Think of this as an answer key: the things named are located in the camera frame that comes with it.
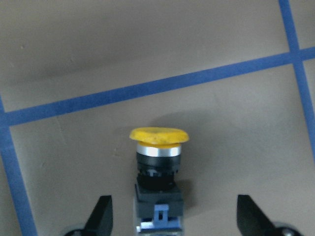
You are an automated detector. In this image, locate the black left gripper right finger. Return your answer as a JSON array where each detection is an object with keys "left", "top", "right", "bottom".
[{"left": 236, "top": 195, "right": 276, "bottom": 236}]

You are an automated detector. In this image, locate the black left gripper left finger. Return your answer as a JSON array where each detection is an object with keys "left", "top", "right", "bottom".
[{"left": 82, "top": 195, "right": 113, "bottom": 236}]

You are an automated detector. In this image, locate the yellow push button switch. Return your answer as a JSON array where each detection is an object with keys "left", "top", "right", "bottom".
[{"left": 129, "top": 127, "right": 189, "bottom": 236}]

